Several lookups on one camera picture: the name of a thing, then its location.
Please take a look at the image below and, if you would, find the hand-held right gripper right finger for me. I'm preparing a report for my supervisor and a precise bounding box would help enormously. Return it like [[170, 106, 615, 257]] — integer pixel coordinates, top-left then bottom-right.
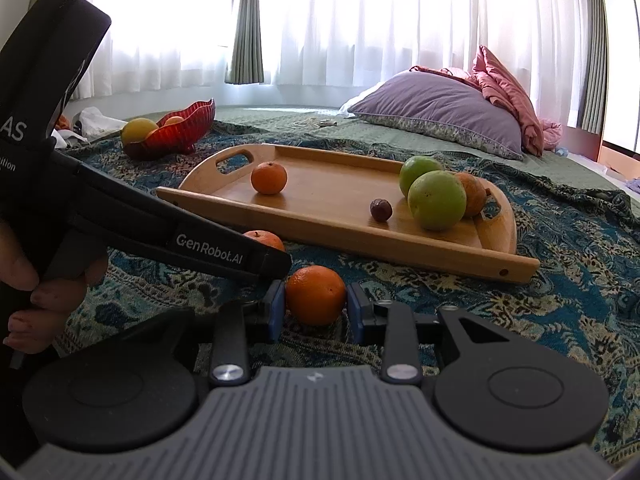
[[347, 283, 502, 387]]

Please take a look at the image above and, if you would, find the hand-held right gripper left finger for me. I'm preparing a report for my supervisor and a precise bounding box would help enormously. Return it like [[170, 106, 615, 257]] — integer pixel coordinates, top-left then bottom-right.
[[208, 280, 287, 387]]

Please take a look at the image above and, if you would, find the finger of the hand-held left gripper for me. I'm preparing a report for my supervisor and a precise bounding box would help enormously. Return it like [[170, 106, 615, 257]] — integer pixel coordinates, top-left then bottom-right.
[[52, 151, 293, 282]]

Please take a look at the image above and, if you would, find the large bright tangerine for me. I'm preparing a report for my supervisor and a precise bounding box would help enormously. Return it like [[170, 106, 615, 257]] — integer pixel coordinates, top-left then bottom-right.
[[285, 265, 347, 327]]

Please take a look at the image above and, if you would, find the small oval tangerine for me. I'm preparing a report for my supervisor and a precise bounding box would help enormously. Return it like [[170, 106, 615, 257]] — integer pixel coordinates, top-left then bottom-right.
[[242, 230, 286, 253]]

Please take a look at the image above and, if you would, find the small round tangerine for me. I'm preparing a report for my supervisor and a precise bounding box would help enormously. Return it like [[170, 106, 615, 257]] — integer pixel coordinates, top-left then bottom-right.
[[250, 161, 289, 196]]

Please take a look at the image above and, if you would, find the wooden serving tray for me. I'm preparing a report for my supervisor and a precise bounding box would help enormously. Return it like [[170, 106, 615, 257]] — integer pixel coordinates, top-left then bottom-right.
[[156, 143, 541, 285]]

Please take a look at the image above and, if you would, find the large green apple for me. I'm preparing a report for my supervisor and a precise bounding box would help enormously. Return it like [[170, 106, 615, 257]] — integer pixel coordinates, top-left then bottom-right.
[[407, 170, 468, 232]]

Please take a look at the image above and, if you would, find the smaller green apple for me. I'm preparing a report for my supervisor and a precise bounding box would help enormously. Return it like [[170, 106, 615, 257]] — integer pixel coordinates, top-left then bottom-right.
[[398, 155, 446, 199]]

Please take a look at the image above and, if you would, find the dull yellowish orange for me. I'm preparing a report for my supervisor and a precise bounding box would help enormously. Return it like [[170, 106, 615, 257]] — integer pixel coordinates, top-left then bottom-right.
[[454, 172, 488, 219]]

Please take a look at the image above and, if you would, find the person's left hand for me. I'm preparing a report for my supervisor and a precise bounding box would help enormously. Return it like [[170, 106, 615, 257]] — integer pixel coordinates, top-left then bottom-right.
[[0, 221, 109, 352]]

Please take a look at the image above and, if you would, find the white plastic bag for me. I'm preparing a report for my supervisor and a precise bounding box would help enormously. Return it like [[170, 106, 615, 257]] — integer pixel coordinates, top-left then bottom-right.
[[71, 106, 129, 142]]

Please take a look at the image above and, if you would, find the yellow mango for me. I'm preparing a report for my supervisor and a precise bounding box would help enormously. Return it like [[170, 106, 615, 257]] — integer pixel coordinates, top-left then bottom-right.
[[121, 117, 160, 145]]

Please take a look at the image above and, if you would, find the red ribbed glass bowl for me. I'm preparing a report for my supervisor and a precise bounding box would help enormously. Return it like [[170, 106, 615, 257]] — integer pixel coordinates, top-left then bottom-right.
[[122, 98, 217, 161]]

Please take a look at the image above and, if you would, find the green bedspread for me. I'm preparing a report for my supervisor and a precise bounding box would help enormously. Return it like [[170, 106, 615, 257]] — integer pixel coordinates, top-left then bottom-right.
[[65, 104, 640, 202]]

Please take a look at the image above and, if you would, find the blue paisley blanket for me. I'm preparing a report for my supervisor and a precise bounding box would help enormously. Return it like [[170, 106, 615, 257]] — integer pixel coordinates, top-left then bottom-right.
[[52, 130, 640, 467]]

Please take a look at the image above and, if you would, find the purple pillow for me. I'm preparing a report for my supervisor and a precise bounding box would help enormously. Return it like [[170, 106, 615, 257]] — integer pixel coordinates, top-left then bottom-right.
[[347, 70, 526, 161]]

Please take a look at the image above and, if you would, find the pink crumpled cloth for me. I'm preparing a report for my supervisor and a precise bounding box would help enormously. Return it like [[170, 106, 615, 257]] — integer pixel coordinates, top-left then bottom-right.
[[409, 44, 564, 157]]

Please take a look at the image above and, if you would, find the white sheer curtain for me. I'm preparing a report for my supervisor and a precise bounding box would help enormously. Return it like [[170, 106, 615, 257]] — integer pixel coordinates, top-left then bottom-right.
[[65, 0, 596, 128]]

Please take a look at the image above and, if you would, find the brown wooden furniture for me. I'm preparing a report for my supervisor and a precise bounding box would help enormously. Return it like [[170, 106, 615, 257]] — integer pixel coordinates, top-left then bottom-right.
[[561, 124, 604, 162]]

